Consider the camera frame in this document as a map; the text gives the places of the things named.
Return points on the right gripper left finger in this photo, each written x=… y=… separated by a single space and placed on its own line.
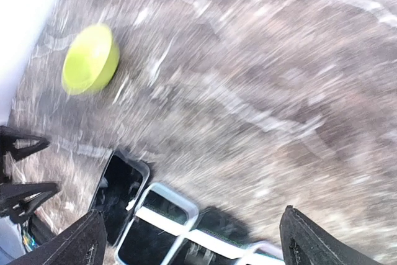
x=84 y=242

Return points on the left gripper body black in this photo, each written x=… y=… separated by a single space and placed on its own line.
x=20 y=239

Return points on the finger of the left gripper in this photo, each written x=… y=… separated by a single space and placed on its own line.
x=20 y=201
x=9 y=139

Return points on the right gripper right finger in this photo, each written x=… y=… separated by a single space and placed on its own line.
x=305 y=242

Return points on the lavender phone case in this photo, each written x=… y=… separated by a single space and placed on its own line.
x=262 y=253

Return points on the light blue phone case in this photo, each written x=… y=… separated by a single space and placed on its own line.
x=177 y=198

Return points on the silver white phone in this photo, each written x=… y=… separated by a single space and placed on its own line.
x=120 y=186

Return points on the dark purple edged phone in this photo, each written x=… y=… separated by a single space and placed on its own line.
x=154 y=229

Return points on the black phone case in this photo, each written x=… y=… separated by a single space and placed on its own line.
x=217 y=238

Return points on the green bowl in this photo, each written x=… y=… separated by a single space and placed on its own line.
x=91 y=60

